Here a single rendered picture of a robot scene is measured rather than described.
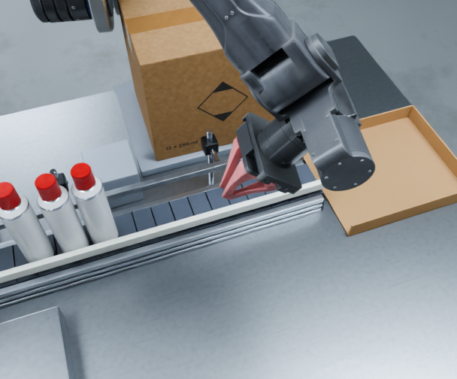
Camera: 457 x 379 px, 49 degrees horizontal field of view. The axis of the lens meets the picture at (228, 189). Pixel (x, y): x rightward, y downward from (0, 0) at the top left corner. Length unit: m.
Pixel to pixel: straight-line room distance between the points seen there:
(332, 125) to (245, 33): 0.12
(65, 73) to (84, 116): 1.50
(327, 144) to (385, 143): 0.74
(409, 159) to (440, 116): 1.42
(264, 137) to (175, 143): 0.52
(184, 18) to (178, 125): 0.21
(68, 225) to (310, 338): 0.47
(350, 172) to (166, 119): 0.59
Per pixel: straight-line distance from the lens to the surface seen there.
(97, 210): 0.89
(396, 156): 1.22
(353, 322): 0.98
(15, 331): 0.96
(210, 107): 1.06
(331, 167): 0.51
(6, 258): 1.04
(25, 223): 0.89
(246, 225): 1.01
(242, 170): 0.60
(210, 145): 1.00
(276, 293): 0.98
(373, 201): 1.12
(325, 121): 0.52
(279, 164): 0.60
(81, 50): 2.91
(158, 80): 0.98
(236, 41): 0.50
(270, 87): 0.52
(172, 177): 0.96
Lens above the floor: 1.71
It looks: 53 degrees down
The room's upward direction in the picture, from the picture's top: straight up
